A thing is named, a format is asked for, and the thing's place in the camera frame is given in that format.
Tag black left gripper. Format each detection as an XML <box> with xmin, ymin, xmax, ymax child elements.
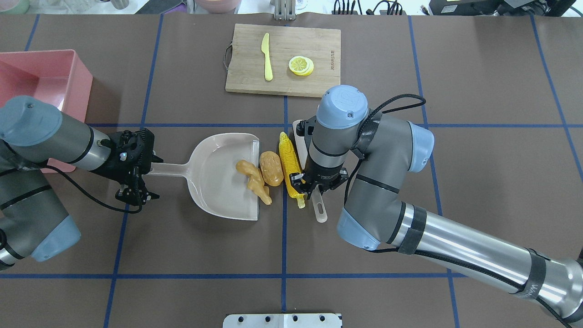
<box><xmin>93</xmin><ymin>129</ymin><xmax>163</xmax><ymax>205</ymax></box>

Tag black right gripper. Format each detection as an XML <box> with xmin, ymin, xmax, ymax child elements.
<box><xmin>287</xmin><ymin>157</ymin><xmax>348</xmax><ymax>199</ymax></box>

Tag yellow toy corn cob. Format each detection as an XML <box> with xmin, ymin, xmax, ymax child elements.
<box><xmin>278</xmin><ymin>132</ymin><xmax>306</xmax><ymax>208</ymax></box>

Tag brown toy potato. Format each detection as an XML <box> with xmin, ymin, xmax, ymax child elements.
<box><xmin>260</xmin><ymin>151</ymin><xmax>285</xmax><ymax>187</ymax></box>

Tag tan toy ginger root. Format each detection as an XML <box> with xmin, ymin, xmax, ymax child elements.
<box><xmin>235</xmin><ymin>159</ymin><xmax>272</xmax><ymax>205</ymax></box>

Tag beige hand brush black bristles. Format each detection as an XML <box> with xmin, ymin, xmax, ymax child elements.
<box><xmin>292</xmin><ymin>119</ymin><xmax>328</xmax><ymax>224</ymax></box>

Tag beige plastic dustpan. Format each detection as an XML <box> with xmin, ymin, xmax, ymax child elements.
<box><xmin>149</xmin><ymin>133</ymin><xmax>260</xmax><ymax>221</ymax></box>

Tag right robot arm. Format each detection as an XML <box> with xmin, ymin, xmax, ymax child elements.
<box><xmin>285</xmin><ymin>87</ymin><xmax>582</xmax><ymax>328</ymax></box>

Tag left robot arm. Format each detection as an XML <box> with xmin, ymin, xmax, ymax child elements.
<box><xmin>0</xmin><ymin>95</ymin><xmax>163</xmax><ymax>270</ymax></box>

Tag pink plastic bin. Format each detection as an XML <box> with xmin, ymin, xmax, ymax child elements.
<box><xmin>1</xmin><ymin>49</ymin><xmax>110</xmax><ymax>172</ymax></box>

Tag yellow plastic toy knife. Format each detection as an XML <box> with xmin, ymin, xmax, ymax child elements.
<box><xmin>261</xmin><ymin>32</ymin><xmax>273</xmax><ymax>81</ymax></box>

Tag yellow toy lemon slices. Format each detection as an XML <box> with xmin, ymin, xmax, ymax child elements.
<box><xmin>288</xmin><ymin>56</ymin><xmax>315</xmax><ymax>76</ymax></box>

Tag bamboo cutting board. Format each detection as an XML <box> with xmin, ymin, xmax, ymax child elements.
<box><xmin>225</xmin><ymin>23</ymin><xmax>341</xmax><ymax>98</ymax></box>

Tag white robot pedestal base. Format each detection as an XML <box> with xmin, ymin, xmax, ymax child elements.
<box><xmin>222</xmin><ymin>313</ymin><xmax>343</xmax><ymax>328</ymax></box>

